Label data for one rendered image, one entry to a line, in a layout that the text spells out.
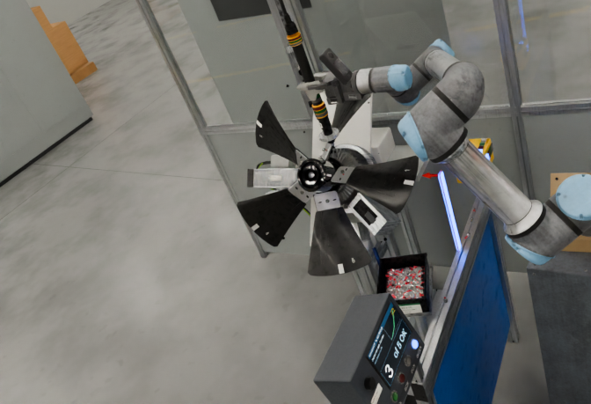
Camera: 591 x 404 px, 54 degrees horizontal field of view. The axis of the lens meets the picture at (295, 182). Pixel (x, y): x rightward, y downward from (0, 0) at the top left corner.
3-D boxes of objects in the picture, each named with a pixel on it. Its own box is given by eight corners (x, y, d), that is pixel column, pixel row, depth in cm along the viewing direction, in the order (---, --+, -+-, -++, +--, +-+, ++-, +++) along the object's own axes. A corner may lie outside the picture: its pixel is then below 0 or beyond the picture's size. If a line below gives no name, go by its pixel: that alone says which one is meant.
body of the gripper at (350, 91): (325, 106, 181) (360, 102, 175) (317, 81, 177) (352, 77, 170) (335, 93, 186) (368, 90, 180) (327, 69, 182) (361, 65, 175)
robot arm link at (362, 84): (365, 75, 168) (375, 62, 173) (351, 77, 170) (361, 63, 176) (372, 98, 172) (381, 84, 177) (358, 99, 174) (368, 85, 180)
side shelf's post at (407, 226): (425, 290, 307) (386, 163, 265) (432, 290, 305) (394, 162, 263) (423, 295, 304) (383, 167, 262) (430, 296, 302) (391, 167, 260)
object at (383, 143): (365, 147, 277) (359, 128, 272) (396, 145, 268) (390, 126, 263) (352, 167, 266) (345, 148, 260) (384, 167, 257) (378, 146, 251)
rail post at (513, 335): (510, 334, 267) (482, 203, 227) (519, 336, 264) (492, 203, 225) (508, 341, 264) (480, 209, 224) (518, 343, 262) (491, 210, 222)
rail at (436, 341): (483, 203, 227) (479, 187, 223) (492, 203, 225) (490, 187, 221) (415, 400, 167) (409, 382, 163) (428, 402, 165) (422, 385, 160)
